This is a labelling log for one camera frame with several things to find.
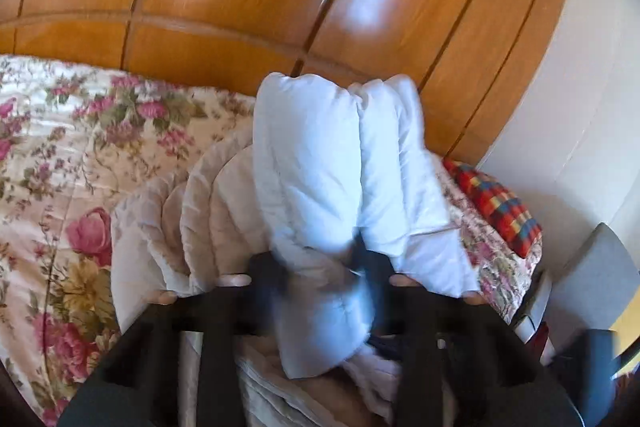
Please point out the colourful checked pillow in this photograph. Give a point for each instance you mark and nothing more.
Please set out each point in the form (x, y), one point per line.
(498, 205)

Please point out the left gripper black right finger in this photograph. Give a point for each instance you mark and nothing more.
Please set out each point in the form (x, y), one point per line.
(446, 345)

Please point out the orange wooden wardrobe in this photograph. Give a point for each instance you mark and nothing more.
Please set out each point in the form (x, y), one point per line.
(310, 16)

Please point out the floral bedspread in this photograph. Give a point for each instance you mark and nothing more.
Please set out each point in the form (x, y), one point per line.
(76, 140)

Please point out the white quilted puffer jacket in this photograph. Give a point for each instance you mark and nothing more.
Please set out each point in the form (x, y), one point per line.
(318, 167)

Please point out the grey chair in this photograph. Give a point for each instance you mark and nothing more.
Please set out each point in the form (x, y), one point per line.
(594, 289)

